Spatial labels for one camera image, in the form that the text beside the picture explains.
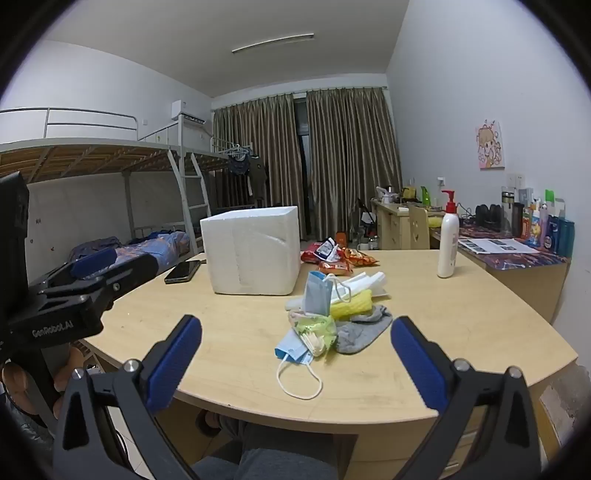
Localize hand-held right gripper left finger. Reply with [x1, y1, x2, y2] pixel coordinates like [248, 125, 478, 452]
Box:
[52, 315, 204, 480]

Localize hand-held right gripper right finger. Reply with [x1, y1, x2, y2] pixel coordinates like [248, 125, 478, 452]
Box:
[390, 316, 543, 480]

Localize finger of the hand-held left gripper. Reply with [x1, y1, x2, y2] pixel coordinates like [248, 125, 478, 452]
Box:
[48, 254, 161, 311]
[45, 248, 118, 289]

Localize grey sock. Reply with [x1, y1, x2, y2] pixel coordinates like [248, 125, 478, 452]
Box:
[335, 305, 393, 355]

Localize yellow foam fruit net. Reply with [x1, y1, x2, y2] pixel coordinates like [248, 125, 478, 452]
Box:
[329, 290, 374, 320]

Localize white paper tissue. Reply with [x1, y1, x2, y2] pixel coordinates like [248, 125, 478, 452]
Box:
[339, 271, 389, 297]

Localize light green plastic bag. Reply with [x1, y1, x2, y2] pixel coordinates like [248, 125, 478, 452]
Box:
[288, 310, 339, 358]

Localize white foam box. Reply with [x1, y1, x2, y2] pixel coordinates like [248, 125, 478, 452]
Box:
[199, 206, 302, 296]

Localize bright blue face mask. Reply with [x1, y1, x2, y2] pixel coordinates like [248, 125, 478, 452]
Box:
[274, 330, 324, 400]

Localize person's left forearm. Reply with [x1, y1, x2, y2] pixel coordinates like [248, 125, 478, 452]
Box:
[0, 399, 58, 480]

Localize person's left hand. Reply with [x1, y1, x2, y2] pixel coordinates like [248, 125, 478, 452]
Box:
[0, 354, 86, 409]

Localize blue patterned blanket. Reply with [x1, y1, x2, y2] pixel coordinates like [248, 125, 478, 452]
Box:
[69, 231, 191, 269]

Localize black smartphone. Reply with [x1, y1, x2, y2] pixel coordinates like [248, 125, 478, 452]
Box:
[164, 260, 202, 284]

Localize white bunk bed ladder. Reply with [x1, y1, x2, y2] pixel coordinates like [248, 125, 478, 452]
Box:
[167, 148, 211, 252]

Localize metal bunk bed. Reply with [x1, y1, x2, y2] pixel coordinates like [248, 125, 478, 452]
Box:
[0, 107, 259, 261]

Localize orange snack packet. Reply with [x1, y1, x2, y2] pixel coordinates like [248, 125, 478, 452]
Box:
[339, 247, 379, 267]

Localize white lotion bottle red pump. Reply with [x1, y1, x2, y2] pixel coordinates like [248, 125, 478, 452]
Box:
[437, 189, 461, 278]

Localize wooden chair with smiley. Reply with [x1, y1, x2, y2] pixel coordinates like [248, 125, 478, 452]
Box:
[409, 204, 432, 250]

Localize wooden desk with printed mat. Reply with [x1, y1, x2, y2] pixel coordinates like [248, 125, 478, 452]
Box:
[429, 216, 574, 324]

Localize person's grey trouser leg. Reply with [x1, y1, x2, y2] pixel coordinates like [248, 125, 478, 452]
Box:
[191, 420, 357, 480]

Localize wooden desk with drawers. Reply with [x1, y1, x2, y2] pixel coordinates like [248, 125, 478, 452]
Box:
[372, 198, 446, 251]

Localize printed paper sheets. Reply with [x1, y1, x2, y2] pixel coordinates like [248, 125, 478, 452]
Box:
[457, 237, 539, 256]

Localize printed desk mat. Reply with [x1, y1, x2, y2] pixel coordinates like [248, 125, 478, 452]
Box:
[431, 217, 570, 271]

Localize hanging dark clothes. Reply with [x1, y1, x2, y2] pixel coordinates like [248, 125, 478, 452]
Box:
[225, 145, 269, 208]

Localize black folding cart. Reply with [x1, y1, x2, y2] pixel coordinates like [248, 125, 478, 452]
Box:
[355, 198, 378, 241]

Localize white air conditioner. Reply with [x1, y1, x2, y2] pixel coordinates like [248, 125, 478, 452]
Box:
[172, 99, 206, 125]

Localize brown curtain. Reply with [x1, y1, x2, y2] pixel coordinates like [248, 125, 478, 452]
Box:
[212, 95, 303, 241]
[305, 87, 402, 238]

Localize black headphones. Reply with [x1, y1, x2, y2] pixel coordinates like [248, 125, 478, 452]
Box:
[475, 204, 504, 229]

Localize dark thermos bottle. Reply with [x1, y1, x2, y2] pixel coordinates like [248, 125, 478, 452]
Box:
[501, 189, 515, 234]

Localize row of toiletry bottles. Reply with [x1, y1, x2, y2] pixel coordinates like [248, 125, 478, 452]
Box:
[512, 187, 575, 254]

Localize ceiling light tube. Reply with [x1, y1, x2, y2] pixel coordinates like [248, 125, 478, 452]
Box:
[231, 33, 315, 54]

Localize pink cartoon wall poster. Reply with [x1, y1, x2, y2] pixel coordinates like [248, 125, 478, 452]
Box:
[475, 121, 505, 170]

